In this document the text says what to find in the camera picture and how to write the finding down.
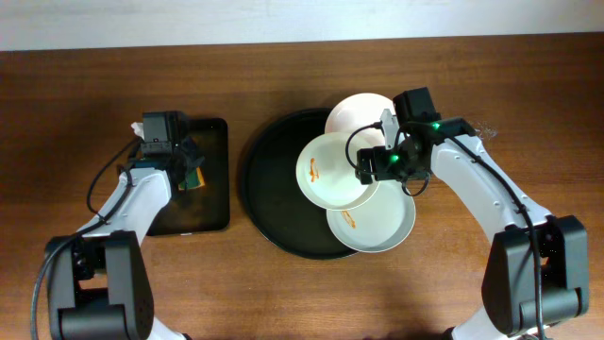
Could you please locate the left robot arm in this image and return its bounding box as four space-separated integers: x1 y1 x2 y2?
30 134 204 339

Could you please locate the cream white plate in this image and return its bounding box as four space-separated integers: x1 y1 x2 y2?
295 132 379 211

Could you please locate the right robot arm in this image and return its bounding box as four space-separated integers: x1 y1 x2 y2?
412 130 589 339

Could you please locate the pink white plate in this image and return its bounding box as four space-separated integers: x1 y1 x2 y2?
325 93 398 149

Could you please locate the black rectangular tray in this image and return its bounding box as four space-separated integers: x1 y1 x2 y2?
147 118 230 236

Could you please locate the orange green sponge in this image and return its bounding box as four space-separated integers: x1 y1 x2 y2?
178 167 206 192

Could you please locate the black round tray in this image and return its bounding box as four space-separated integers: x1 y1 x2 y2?
238 108 356 260

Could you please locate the pale green plate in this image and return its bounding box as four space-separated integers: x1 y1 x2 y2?
327 181 416 253

